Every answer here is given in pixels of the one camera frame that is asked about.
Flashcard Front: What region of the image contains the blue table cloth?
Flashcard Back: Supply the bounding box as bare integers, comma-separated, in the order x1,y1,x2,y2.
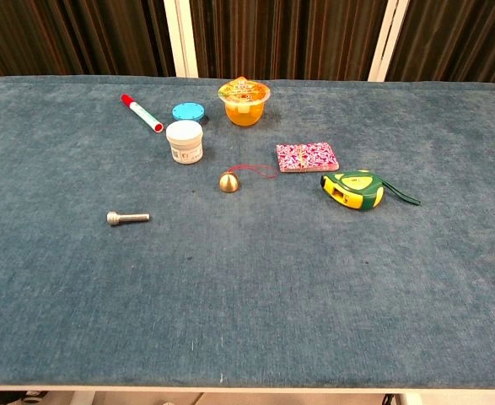
0,74,495,388

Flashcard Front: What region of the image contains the blue round lid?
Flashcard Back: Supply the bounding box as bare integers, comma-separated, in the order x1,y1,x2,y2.
171,100,207,124

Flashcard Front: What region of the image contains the green yellow tape measure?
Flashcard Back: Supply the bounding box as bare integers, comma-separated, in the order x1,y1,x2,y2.
320,169,422,211

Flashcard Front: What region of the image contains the white frame post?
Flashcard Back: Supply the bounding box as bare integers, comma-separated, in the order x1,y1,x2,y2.
368,0,411,83
163,0,199,78

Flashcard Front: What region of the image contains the orange jelly cup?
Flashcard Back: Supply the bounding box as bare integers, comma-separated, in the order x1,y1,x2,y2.
218,76,272,127

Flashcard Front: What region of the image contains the pink patterned card pack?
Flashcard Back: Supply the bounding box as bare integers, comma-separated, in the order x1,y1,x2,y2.
275,142,341,175

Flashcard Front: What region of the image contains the white plastic jar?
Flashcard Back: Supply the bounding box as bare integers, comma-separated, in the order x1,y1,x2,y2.
165,120,205,165

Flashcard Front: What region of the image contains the silver metal bolt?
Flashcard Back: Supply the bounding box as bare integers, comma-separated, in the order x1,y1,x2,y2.
105,210,151,227

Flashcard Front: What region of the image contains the dark pleated curtain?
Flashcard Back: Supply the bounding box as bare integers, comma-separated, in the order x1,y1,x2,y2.
386,0,495,85
0,0,176,78
189,0,388,80

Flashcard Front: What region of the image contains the red-capped white marker pen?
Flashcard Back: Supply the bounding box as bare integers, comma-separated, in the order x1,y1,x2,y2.
121,93,164,134

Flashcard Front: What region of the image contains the gold bell with red string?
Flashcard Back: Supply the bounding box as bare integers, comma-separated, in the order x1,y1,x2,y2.
218,163,279,195

